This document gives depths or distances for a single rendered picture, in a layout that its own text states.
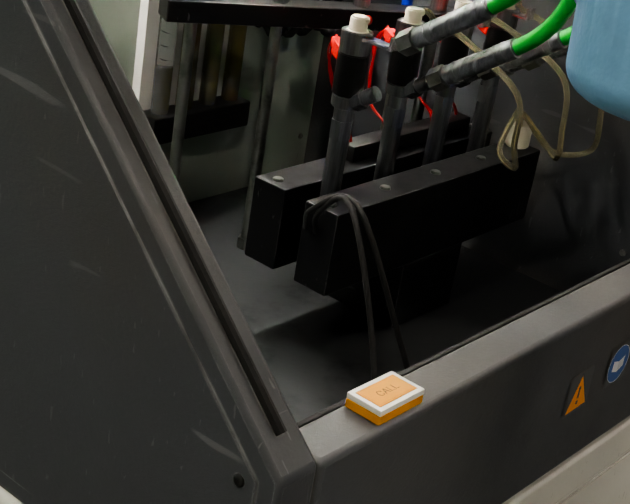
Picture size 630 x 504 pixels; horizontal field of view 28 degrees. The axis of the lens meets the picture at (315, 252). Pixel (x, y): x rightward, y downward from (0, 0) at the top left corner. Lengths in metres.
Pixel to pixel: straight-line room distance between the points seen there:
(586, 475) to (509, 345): 0.28
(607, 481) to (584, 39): 0.91
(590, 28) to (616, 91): 0.02
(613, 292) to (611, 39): 0.73
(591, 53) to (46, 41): 0.49
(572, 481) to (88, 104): 0.61
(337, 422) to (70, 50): 0.30
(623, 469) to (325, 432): 0.55
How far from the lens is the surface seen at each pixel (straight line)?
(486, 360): 0.96
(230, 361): 0.78
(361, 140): 1.23
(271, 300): 1.25
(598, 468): 1.26
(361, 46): 1.09
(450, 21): 1.03
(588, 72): 0.42
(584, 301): 1.10
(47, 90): 0.85
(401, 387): 0.87
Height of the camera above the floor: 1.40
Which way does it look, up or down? 24 degrees down
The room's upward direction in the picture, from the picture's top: 10 degrees clockwise
